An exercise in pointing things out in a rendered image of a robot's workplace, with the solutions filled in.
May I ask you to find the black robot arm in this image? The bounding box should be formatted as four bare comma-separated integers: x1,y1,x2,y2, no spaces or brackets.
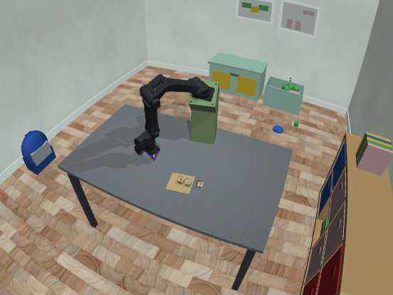
134,74,215,155

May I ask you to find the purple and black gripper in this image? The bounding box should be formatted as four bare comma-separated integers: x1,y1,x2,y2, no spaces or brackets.
145,141,160,161

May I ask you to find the tan mat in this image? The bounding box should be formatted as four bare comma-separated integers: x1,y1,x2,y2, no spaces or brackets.
166,172,195,195

